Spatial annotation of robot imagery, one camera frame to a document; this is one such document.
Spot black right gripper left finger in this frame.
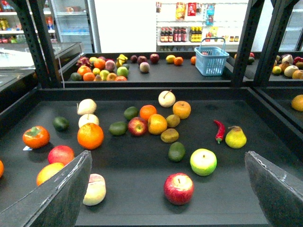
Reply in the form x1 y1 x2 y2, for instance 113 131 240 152
0 150 92 227

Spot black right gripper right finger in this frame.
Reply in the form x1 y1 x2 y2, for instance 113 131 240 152
244 151 303 227

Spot orange yellow mango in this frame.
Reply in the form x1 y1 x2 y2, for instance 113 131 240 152
36 162 64 186

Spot pink peach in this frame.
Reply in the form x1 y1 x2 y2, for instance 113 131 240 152
83 174 106 206

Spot orange persimmon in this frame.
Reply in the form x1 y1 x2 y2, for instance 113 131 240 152
22 126 50 149

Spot large bumpy orange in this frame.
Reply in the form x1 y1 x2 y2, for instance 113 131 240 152
77 123 104 150

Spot red chili pepper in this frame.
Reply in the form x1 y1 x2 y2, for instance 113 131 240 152
214 120 225 144

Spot green apple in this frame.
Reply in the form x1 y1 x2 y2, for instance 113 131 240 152
190 148 217 176

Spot white oval pear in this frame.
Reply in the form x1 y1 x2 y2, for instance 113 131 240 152
77 99 97 115

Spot red yellow apple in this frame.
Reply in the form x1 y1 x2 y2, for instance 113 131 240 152
128 117 148 136

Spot dark green avocado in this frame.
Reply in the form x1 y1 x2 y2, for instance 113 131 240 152
168 142 186 162

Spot green lime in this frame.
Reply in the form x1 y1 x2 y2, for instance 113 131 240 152
124 106 139 121

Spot yellow orange fruit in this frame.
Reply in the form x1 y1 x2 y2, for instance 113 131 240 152
148 113 168 135

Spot orange tangerine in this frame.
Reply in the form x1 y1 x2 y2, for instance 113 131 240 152
139 105 157 121

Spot yellow round pear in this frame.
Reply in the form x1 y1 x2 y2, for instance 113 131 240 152
172 101 191 120

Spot white round pear with stem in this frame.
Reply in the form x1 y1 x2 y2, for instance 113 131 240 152
158 90 176 108

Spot far light blue basket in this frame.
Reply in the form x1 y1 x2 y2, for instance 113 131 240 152
194 37 230 76

